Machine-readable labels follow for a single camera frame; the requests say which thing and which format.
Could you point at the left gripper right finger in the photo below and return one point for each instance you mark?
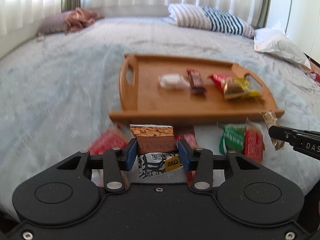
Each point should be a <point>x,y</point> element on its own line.
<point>201,162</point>

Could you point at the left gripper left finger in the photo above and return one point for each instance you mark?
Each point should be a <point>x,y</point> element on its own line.
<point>116,160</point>

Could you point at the beige nougat bar packet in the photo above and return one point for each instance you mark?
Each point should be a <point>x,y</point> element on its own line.
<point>274,130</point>

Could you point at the brown chocolate bar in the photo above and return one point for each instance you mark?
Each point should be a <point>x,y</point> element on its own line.
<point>186,133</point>
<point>196,82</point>

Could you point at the green wasabi peas packet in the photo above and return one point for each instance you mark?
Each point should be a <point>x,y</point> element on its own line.
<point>232,138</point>

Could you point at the almond picture snack packet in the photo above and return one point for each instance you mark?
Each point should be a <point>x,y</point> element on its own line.
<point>157,150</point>

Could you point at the red clear cracker packet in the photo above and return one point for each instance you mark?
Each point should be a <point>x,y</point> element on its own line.
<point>254,141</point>

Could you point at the yellow snack packet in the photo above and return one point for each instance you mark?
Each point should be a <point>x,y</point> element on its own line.
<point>239,88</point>

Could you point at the red peanut snack packet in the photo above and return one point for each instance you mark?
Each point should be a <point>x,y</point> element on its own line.
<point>219,80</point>

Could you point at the white pastry packet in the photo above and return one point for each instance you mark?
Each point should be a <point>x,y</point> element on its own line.
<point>173,82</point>

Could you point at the white pillow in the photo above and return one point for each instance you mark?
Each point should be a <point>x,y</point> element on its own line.
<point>274,41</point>

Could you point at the striped pillow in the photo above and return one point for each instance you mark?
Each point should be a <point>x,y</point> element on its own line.
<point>208,18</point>

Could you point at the pink crumpled cloth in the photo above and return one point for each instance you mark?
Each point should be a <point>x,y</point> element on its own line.
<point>80,18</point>

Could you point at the purple pillow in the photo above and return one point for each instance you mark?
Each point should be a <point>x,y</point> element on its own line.
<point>53,24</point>

